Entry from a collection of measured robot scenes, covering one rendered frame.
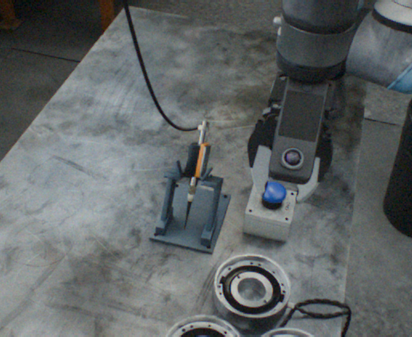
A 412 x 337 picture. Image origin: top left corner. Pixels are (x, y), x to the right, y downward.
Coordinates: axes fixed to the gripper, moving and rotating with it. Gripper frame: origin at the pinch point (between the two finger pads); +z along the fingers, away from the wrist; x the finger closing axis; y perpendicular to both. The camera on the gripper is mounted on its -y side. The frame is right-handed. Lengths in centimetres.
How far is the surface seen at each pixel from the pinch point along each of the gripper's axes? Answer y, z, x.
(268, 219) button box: 6.6, 11.9, 1.3
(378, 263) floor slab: 77, 96, -33
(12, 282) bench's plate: -12.3, 16.2, 34.1
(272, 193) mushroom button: 9.0, 8.8, 1.4
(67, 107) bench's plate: 27, 16, 44
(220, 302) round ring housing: -9.5, 12.3, 4.7
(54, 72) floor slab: 143, 97, 113
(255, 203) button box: 9.0, 11.7, 3.8
